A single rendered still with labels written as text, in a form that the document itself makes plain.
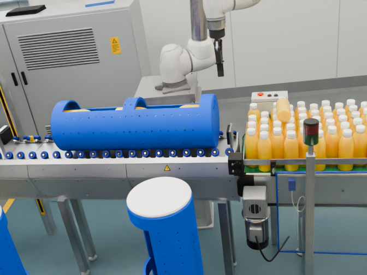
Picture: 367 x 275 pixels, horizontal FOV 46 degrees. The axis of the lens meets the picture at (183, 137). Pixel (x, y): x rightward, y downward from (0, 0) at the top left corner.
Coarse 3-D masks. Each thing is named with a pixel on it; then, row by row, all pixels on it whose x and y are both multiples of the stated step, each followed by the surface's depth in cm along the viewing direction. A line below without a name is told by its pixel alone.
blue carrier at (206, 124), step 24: (72, 120) 227; (96, 120) 224; (120, 120) 221; (144, 120) 218; (168, 120) 216; (192, 120) 213; (216, 120) 226; (72, 144) 232; (96, 144) 229; (120, 144) 227; (144, 144) 224; (168, 144) 222; (192, 144) 219; (216, 144) 224
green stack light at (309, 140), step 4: (304, 136) 178; (308, 136) 177; (312, 136) 176; (316, 136) 177; (304, 140) 179; (308, 140) 178; (312, 140) 177; (316, 140) 177; (308, 144) 178; (312, 144) 178; (316, 144) 178
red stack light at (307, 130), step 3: (303, 123) 177; (303, 126) 177; (306, 126) 175; (309, 126) 175; (312, 126) 174; (315, 126) 174; (318, 126) 175; (303, 129) 178; (306, 129) 176; (309, 129) 175; (312, 129) 175; (315, 129) 175; (318, 129) 176; (303, 132) 178; (306, 132) 176; (309, 132) 176; (312, 132) 175; (315, 132) 175; (318, 132) 177
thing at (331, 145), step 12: (336, 108) 222; (348, 108) 223; (360, 108) 221; (324, 120) 215; (336, 120) 216; (348, 120) 214; (300, 132) 205; (324, 132) 209; (336, 132) 208; (360, 132) 198; (300, 144) 205; (324, 144) 200; (336, 144) 202; (348, 144) 196; (360, 144) 199; (300, 156) 208; (324, 156) 203; (336, 156) 205; (348, 156) 199; (360, 156) 202; (324, 168) 206; (348, 168) 202
